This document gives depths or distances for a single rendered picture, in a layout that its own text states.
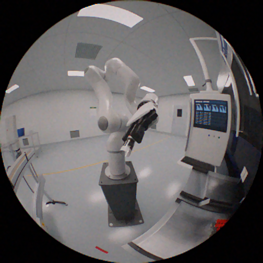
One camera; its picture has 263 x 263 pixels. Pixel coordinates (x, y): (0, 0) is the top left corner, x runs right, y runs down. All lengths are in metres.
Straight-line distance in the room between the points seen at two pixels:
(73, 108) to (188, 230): 5.05
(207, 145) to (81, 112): 4.99
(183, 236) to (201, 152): 0.84
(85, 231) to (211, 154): 1.74
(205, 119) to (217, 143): 0.28
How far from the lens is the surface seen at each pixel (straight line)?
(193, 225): 0.45
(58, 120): 4.94
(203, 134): 0.97
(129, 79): 0.42
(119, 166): 0.51
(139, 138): 0.17
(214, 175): 0.73
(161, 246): 0.39
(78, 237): 1.42
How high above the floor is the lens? 1.26
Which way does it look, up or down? 11 degrees down
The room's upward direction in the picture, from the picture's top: straight up
